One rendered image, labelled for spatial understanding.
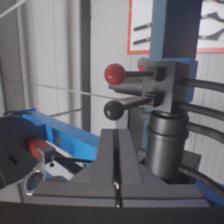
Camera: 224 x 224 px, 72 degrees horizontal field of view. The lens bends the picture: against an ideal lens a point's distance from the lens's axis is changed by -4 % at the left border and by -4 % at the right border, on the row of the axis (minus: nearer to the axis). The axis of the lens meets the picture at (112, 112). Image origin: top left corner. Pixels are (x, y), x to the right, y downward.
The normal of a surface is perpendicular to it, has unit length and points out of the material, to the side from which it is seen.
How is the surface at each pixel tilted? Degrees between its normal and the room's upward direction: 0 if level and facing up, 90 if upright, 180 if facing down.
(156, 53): 90
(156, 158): 94
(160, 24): 90
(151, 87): 90
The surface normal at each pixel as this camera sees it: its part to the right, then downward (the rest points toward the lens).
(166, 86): -0.65, 0.18
